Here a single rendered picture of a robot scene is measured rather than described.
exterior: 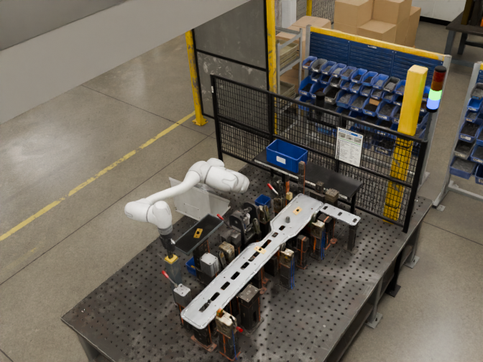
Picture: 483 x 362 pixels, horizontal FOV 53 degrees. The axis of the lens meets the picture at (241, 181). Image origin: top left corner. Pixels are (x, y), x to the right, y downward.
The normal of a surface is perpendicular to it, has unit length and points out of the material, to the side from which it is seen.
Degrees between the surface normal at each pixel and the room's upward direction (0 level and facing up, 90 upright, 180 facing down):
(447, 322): 0
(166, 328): 0
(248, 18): 90
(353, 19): 90
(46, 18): 90
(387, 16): 90
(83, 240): 0
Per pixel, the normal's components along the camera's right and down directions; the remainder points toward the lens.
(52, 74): 0.79, 0.35
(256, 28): -0.60, 0.53
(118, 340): -0.05, -0.78
